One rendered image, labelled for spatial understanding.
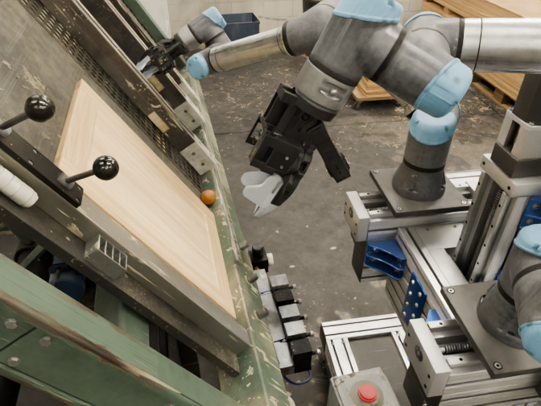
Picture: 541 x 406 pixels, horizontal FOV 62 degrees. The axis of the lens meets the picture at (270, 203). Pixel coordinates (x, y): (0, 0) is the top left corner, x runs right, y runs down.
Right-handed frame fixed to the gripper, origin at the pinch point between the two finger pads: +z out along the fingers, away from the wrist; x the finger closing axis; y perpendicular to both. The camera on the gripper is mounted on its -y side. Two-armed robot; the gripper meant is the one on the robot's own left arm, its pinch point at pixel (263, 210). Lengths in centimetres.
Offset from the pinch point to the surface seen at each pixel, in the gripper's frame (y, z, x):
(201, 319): -3.9, 34.7, -6.3
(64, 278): 22, 111, -80
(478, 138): -245, 22, -248
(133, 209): 15.8, 24.9, -23.3
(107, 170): 24.3, 2.5, -0.7
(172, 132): 6, 35, -84
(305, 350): -39, 46, -14
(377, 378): -40.5, 26.6, 6.0
